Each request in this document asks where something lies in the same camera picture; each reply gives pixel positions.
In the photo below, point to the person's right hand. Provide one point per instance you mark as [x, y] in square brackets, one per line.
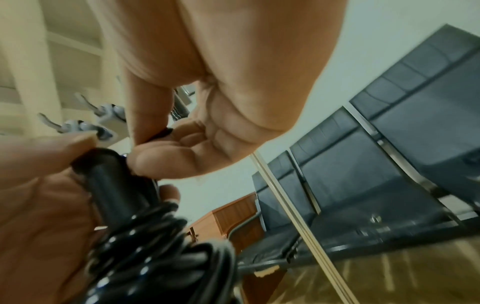
[240, 59]

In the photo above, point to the person's left hand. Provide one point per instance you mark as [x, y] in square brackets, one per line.
[33, 207]

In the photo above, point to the cream shelf unit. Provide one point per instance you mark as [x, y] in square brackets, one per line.
[45, 53]

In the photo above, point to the brown wooden desk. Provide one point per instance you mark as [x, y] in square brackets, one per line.
[236, 216]

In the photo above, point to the black waiting bench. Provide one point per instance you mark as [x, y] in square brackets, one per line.
[393, 142]

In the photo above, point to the beige edge strip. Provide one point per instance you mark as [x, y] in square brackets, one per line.
[300, 225]

